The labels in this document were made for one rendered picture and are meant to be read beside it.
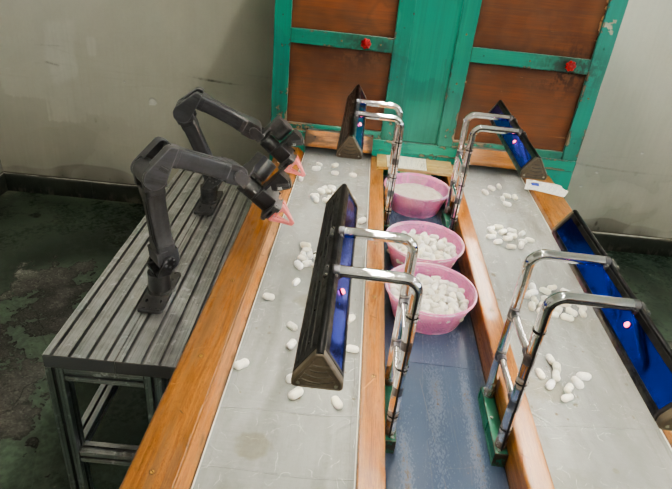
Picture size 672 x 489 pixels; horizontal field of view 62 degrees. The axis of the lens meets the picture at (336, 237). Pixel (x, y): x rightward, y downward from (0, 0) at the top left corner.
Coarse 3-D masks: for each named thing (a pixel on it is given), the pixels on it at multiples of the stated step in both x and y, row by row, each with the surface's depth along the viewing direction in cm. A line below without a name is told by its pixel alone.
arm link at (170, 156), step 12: (156, 144) 145; (168, 144) 143; (144, 156) 144; (156, 156) 142; (168, 156) 142; (180, 156) 145; (192, 156) 148; (204, 156) 151; (216, 156) 157; (156, 168) 141; (168, 168) 143; (180, 168) 147; (192, 168) 150; (204, 168) 152; (216, 168) 154; (228, 168) 156; (240, 168) 159; (144, 180) 140; (156, 180) 142; (228, 180) 158
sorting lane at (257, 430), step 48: (288, 240) 183; (288, 288) 160; (288, 336) 142; (240, 384) 126; (288, 384) 127; (240, 432) 114; (288, 432) 115; (336, 432) 116; (240, 480) 105; (288, 480) 106; (336, 480) 106
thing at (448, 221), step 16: (480, 112) 198; (464, 128) 200; (480, 128) 185; (496, 128) 185; (512, 128) 185; (464, 144) 204; (464, 160) 191; (464, 176) 193; (448, 192) 214; (448, 208) 216; (448, 224) 210
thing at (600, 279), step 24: (576, 216) 132; (576, 240) 127; (576, 264) 122; (600, 288) 112; (624, 288) 106; (600, 312) 108; (624, 312) 103; (624, 336) 99; (648, 336) 95; (624, 360) 97; (648, 360) 92; (648, 384) 90; (648, 408) 88
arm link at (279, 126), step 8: (272, 120) 205; (280, 120) 202; (256, 128) 200; (264, 128) 206; (272, 128) 203; (280, 128) 202; (288, 128) 202; (256, 136) 201; (264, 136) 202; (280, 136) 204
